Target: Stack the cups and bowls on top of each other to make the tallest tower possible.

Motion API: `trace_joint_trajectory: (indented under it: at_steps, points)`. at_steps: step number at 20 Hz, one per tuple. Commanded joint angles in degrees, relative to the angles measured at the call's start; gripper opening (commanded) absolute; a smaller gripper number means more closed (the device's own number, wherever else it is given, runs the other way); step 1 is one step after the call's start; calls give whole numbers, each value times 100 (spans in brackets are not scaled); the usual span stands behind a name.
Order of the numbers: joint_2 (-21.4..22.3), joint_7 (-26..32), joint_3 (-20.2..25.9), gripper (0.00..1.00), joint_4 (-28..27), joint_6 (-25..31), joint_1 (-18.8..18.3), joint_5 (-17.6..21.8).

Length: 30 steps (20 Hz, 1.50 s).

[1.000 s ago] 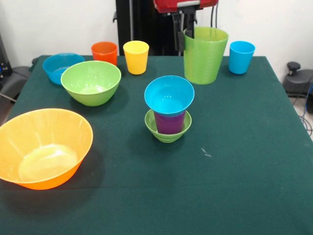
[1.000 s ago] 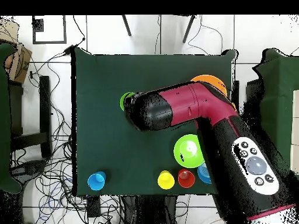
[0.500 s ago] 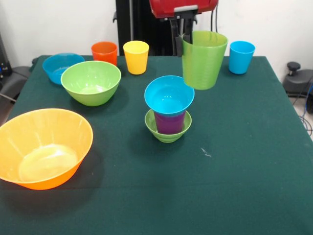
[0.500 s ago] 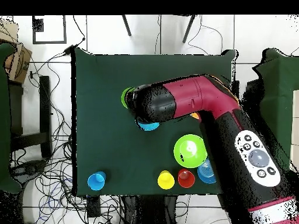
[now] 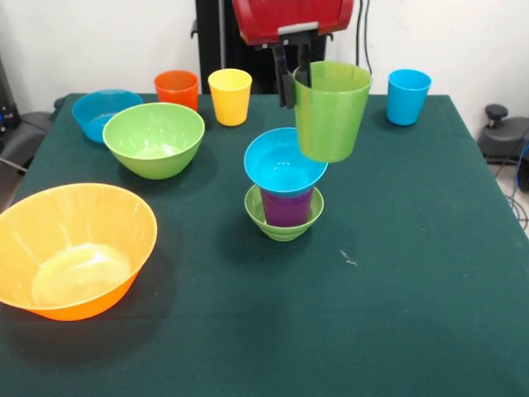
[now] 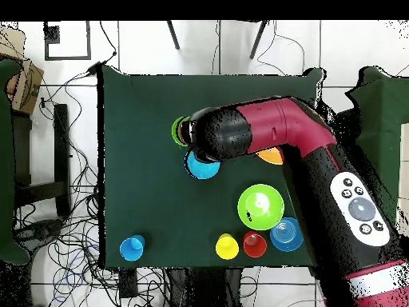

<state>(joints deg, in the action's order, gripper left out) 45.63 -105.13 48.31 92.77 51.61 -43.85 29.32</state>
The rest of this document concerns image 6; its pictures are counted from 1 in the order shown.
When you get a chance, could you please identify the green cup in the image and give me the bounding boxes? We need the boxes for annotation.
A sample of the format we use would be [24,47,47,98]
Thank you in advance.
[170,115,192,149]

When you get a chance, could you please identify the small cyan bowl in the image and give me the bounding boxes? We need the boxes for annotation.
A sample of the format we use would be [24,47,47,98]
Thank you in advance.
[184,149,222,181]

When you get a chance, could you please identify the large green bowl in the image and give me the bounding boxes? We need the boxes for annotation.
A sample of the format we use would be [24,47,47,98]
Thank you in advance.
[236,183,286,231]

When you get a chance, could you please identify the dark green tablecloth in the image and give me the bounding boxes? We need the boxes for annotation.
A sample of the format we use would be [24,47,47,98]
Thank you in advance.
[97,65,327,269]

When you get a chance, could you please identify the large orange bowl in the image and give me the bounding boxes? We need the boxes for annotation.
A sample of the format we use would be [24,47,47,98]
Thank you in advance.
[255,146,284,166]

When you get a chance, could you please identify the black stand leg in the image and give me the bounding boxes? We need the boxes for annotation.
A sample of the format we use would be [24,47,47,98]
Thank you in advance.
[248,20,269,60]
[165,20,181,50]

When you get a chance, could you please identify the black power adapter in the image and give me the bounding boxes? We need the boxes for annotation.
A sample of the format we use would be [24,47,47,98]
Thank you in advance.
[86,61,102,77]

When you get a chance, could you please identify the yellow cup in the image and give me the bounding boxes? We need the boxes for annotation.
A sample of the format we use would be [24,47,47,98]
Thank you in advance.
[215,233,240,261]

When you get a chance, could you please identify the blue cup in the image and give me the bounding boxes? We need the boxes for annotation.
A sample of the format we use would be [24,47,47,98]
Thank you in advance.
[118,234,146,262]

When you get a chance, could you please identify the red-orange cup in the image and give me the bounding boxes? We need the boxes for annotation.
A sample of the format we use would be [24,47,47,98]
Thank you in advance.
[242,230,268,259]

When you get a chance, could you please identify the large blue bowl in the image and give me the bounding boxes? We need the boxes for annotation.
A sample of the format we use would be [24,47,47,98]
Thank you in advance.
[269,217,304,253]

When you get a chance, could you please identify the black power strip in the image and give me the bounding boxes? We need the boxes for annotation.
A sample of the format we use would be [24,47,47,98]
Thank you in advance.
[118,268,139,298]

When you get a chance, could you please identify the cardboard box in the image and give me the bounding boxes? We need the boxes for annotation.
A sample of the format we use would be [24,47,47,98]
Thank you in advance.
[0,25,45,116]

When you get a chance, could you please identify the grey base with black knob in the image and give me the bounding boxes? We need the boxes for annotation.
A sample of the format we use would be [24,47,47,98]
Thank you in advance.
[14,218,65,244]

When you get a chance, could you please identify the green-clothed side table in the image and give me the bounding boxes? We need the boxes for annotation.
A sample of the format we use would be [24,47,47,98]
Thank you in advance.
[344,66,409,225]
[0,58,31,266]

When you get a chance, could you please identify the white boxes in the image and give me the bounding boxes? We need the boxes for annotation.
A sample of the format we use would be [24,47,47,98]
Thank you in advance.
[396,122,409,231]

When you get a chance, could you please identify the tangled black floor cables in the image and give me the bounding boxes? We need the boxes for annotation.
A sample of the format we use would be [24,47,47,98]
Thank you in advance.
[14,73,167,307]

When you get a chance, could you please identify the black square floor frame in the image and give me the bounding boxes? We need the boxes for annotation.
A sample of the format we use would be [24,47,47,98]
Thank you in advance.
[43,21,92,61]

